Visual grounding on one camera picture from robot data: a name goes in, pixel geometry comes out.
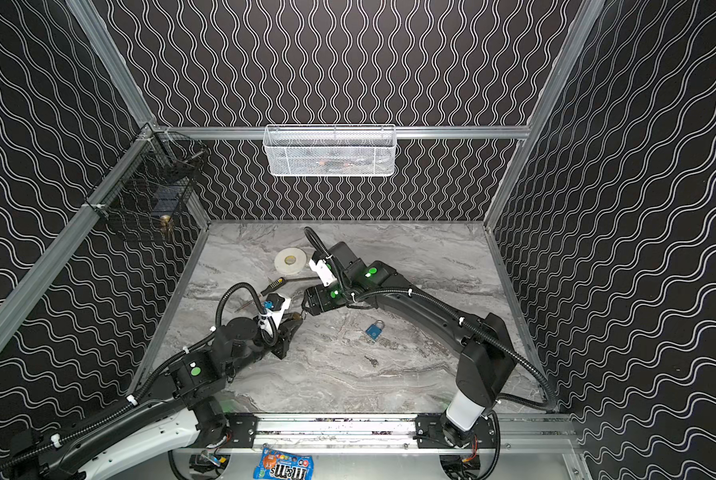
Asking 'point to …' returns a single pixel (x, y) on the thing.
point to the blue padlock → (375, 329)
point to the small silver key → (374, 362)
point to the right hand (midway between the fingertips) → (315, 302)
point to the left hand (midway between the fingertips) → (303, 320)
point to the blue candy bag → (278, 465)
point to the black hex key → (314, 277)
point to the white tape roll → (290, 261)
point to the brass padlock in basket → (164, 222)
